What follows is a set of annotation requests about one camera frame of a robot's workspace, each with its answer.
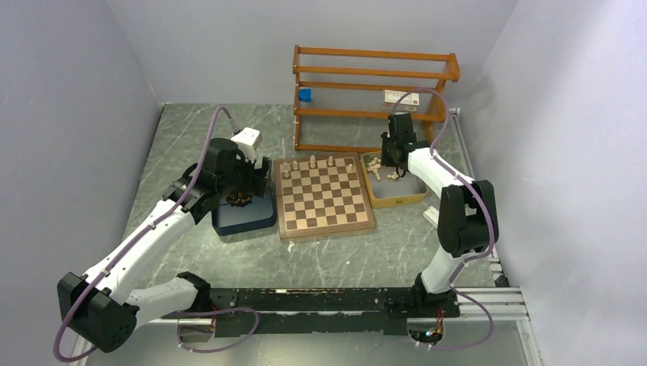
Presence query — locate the wooden chessboard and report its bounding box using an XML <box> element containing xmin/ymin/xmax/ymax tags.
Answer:
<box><xmin>273</xmin><ymin>152</ymin><xmax>376</xmax><ymax>240</ymax></box>

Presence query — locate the white chess knight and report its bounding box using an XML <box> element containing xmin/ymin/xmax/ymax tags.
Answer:
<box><xmin>367</xmin><ymin>156</ymin><xmax>381</xmax><ymax>175</ymax></box>

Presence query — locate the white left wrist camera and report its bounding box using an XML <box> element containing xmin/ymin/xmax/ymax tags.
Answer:
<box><xmin>230</xmin><ymin>127</ymin><xmax>262</xmax><ymax>163</ymax></box>

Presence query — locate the orange wooden shelf rack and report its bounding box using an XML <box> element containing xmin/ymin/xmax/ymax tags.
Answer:
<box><xmin>291</xmin><ymin>45</ymin><xmax>461</xmax><ymax>153</ymax></box>

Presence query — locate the white red box on shelf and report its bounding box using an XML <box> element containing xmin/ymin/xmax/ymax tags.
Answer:
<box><xmin>383</xmin><ymin>89</ymin><xmax>420</xmax><ymax>110</ymax></box>

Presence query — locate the pile of brown chess pieces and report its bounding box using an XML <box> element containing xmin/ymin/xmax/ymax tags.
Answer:
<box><xmin>226</xmin><ymin>194</ymin><xmax>252</xmax><ymax>207</ymax></box>

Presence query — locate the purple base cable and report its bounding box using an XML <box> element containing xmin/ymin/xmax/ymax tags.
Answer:
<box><xmin>176</xmin><ymin>305</ymin><xmax>262</xmax><ymax>354</ymax></box>

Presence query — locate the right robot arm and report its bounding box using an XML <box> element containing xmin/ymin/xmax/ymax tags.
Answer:
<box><xmin>381</xmin><ymin>112</ymin><xmax>499</xmax><ymax>316</ymax></box>

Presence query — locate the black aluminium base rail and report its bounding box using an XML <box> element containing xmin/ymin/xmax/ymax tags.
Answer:
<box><xmin>91</xmin><ymin>285</ymin><xmax>530</xmax><ymax>337</ymax></box>

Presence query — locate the dark blue tray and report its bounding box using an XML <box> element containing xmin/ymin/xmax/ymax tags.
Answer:
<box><xmin>211</xmin><ymin>186</ymin><xmax>277</xmax><ymax>236</ymax></box>

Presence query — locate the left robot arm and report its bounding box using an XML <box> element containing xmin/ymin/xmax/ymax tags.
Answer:
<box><xmin>57</xmin><ymin>128</ymin><xmax>270</xmax><ymax>353</ymax></box>

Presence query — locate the blue box on shelf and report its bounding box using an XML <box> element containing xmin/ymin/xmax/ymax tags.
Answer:
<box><xmin>297</xmin><ymin>88</ymin><xmax>313</xmax><ymax>103</ymax></box>

